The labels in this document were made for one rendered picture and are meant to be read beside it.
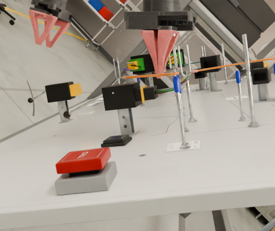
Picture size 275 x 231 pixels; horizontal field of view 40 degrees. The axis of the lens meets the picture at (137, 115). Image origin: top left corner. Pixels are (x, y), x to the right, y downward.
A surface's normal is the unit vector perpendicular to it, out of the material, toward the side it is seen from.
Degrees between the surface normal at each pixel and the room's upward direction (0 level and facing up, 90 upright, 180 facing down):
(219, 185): 53
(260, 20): 90
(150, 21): 98
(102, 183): 90
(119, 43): 90
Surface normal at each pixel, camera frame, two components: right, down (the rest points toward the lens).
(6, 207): -0.15, -0.98
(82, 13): -0.24, 0.04
